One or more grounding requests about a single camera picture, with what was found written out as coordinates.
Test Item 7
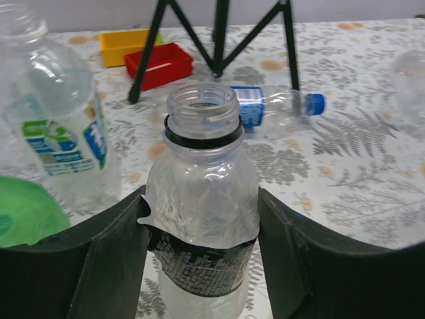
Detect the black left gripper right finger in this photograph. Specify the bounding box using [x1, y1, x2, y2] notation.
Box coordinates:
[258, 189, 424, 318]

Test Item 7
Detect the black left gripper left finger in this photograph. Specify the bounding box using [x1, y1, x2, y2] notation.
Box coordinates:
[1, 186, 150, 318]

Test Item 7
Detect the green plastic bottle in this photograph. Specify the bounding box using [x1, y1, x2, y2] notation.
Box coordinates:
[1, 176, 70, 248]

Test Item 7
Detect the clear bottle black label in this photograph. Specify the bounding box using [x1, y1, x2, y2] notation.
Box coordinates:
[139, 83, 260, 318]

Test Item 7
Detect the clear bottle lemon label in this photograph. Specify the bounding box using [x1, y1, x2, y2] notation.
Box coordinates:
[1, 2, 121, 212]

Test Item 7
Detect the clear bottle blue label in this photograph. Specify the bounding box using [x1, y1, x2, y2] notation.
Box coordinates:
[232, 86, 326, 128]

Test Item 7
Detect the small clear bottle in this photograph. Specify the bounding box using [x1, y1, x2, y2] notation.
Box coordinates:
[390, 50, 424, 125]

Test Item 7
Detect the floral patterned table mat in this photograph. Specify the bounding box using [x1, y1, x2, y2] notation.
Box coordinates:
[49, 18, 425, 319]

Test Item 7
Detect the red plastic box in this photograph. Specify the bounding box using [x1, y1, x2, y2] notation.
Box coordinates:
[141, 43, 193, 91]

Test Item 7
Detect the yellow plastic box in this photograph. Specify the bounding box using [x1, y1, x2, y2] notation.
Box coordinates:
[99, 29, 149, 68]

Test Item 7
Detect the black perforated music stand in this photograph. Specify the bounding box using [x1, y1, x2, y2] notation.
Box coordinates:
[127, 0, 299, 104]

